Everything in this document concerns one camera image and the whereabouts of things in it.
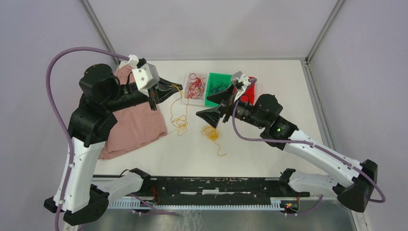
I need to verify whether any red plastic bin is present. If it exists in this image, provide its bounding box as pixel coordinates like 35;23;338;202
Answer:
239;77;255;104

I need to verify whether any yellow thin cable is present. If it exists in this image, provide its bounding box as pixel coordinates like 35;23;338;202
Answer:
201;125;228;157
168;84;189;137

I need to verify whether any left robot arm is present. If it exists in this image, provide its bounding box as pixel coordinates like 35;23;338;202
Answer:
44;63;182;226

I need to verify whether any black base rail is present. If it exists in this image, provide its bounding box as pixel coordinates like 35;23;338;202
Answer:
134;176;310;205

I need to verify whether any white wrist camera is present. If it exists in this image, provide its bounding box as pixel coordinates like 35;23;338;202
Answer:
127;55;160;96
231;71;252;101

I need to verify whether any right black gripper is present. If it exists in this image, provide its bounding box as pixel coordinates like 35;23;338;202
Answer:
196;83;266;129

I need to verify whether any clear plastic bin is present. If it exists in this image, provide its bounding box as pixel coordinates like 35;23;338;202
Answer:
182;72;209;106

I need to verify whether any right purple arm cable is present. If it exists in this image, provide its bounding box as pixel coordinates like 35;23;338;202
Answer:
232;78;386;217

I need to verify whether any red thin cable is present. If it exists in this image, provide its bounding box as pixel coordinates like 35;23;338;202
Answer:
185;73;207;100

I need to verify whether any purple thin cable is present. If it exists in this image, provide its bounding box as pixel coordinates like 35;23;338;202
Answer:
209;81;231;95

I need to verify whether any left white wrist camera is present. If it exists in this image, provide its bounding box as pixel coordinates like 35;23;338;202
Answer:
127;55;160;96

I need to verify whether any pink cloth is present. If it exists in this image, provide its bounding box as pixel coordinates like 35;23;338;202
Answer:
98;64;168;160

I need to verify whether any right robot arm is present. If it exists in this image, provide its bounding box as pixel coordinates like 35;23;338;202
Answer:
196;86;378;213

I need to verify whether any green plastic bin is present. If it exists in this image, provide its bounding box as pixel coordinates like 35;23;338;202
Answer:
204;73;232;107

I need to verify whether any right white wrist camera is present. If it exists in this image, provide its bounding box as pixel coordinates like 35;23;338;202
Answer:
231;71;252;101

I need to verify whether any white slotted cable duct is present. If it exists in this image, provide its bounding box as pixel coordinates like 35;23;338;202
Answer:
108;197;284;211

